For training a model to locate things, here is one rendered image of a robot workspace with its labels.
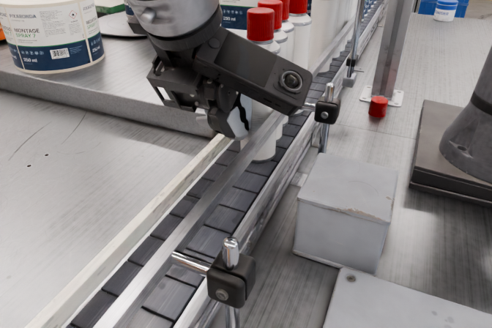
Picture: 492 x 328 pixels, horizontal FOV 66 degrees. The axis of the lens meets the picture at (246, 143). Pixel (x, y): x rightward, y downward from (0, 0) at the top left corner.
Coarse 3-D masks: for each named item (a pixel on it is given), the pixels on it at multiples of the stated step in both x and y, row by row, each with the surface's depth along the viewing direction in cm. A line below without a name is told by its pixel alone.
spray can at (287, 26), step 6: (282, 0) 52; (288, 0) 53; (288, 6) 54; (282, 12) 53; (288, 12) 55; (282, 18) 54; (282, 24) 54; (288, 24) 55; (288, 30) 54; (288, 36) 55; (288, 42) 55; (288, 48) 56; (288, 54) 56; (288, 60) 57
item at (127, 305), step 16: (336, 48) 76; (320, 64) 65; (272, 112) 49; (272, 128) 47; (256, 144) 43; (240, 160) 40; (224, 176) 37; (208, 192) 35; (224, 192) 36; (208, 208) 34; (192, 224) 32; (176, 240) 30; (160, 256) 29; (144, 272) 27; (160, 272) 28; (128, 288) 26; (144, 288) 26; (128, 304) 25; (112, 320) 24; (128, 320) 25
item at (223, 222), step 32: (320, 96) 73; (288, 128) 62; (224, 160) 54; (192, 192) 48; (256, 192) 48; (160, 224) 43; (224, 224) 43; (160, 288) 36; (192, 288) 36; (96, 320) 33; (160, 320) 33
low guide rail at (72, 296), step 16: (208, 144) 51; (224, 144) 54; (192, 160) 48; (208, 160) 50; (176, 176) 45; (192, 176) 47; (160, 192) 43; (176, 192) 44; (144, 208) 40; (160, 208) 41; (128, 224) 38; (144, 224) 39; (112, 240) 36; (128, 240) 37; (96, 256) 35; (112, 256) 35; (80, 272) 33; (96, 272) 34; (64, 288) 32; (80, 288) 32; (48, 304) 31; (64, 304) 31; (80, 304) 33; (32, 320) 29; (48, 320) 30; (64, 320) 31
